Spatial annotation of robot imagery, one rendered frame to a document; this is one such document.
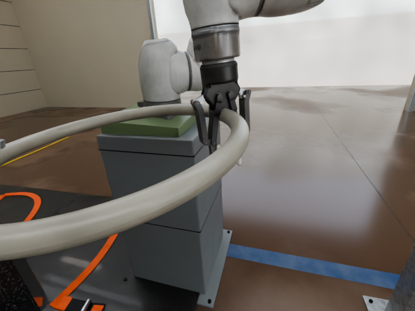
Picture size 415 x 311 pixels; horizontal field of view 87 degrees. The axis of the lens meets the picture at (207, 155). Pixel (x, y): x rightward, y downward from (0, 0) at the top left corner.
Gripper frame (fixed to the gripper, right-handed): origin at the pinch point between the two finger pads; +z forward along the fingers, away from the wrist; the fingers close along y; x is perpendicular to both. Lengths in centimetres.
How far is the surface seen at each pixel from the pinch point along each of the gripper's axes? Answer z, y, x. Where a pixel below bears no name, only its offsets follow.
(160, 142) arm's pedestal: 3.9, 9.7, -31.4
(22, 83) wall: -13, 218, -687
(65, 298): 71, 66, -47
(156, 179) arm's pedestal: 19.0, 14.0, -34.3
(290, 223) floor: 88, -65, -45
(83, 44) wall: -78, 47, -603
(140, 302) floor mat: 79, 35, -35
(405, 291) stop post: 67, -58, 20
